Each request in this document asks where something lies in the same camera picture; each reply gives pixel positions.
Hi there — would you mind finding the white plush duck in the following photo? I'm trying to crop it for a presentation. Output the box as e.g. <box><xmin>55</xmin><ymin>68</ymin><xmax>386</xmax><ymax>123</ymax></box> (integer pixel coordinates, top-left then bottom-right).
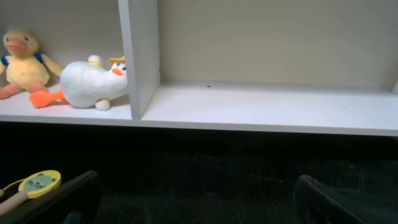
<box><xmin>29</xmin><ymin>55</ymin><xmax>129</xmax><ymax>111</ymax></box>

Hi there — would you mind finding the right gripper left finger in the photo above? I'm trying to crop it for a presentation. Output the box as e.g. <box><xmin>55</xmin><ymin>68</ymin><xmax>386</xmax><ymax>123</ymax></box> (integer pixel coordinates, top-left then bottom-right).
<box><xmin>0</xmin><ymin>170</ymin><xmax>103</xmax><ymax>224</ymax></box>

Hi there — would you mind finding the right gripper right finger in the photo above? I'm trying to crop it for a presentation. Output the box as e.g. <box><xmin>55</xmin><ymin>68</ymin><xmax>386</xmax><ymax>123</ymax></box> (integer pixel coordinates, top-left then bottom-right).
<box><xmin>293</xmin><ymin>174</ymin><xmax>368</xmax><ymax>224</ymax></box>

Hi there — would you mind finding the white shelf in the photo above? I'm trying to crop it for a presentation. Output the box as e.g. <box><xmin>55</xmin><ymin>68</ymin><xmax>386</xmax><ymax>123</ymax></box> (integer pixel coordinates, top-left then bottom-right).
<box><xmin>0</xmin><ymin>0</ymin><xmax>398</xmax><ymax>137</ymax></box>

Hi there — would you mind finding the yellow rattle drum toy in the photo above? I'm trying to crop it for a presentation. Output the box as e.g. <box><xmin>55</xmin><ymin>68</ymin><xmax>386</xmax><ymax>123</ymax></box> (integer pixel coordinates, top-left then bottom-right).
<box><xmin>0</xmin><ymin>169</ymin><xmax>62</xmax><ymax>216</ymax></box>

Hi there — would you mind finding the yellow plush duck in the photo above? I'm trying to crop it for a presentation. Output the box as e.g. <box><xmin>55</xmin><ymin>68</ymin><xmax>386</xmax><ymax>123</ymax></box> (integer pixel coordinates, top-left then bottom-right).
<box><xmin>0</xmin><ymin>30</ymin><xmax>64</xmax><ymax>100</ymax></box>

